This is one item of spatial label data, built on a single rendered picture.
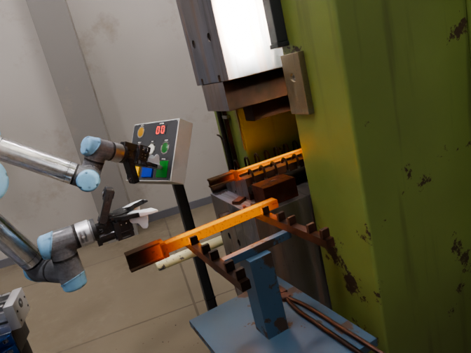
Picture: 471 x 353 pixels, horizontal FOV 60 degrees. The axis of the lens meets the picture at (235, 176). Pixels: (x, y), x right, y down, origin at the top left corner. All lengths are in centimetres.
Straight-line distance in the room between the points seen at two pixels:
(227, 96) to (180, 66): 299
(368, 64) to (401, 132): 21
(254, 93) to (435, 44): 54
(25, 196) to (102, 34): 174
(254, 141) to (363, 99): 69
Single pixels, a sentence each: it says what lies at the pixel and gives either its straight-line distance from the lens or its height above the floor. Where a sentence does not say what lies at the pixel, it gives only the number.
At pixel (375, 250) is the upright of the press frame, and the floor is 80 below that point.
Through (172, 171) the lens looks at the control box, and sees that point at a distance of 174.
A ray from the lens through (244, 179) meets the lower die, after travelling 136.
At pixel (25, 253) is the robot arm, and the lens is 139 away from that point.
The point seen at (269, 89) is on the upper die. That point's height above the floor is 126.
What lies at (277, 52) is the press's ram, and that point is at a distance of 135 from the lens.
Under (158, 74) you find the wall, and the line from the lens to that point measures 426.
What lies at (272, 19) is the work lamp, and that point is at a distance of 118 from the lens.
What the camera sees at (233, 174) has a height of 101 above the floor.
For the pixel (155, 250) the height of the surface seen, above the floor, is 99.
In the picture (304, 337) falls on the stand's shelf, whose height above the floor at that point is 72.
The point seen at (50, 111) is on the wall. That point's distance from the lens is 429.
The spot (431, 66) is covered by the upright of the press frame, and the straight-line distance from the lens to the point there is 123.
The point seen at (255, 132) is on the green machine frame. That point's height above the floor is 109.
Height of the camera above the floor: 135
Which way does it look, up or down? 15 degrees down
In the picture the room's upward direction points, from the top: 13 degrees counter-clockwise
